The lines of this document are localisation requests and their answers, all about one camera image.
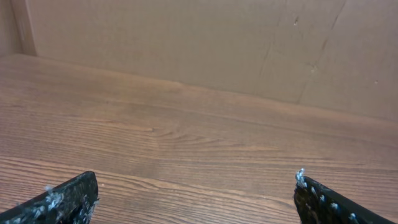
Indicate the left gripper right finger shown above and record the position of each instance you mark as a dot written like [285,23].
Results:
[318,204]

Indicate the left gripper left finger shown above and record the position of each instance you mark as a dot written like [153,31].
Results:
[72,202]

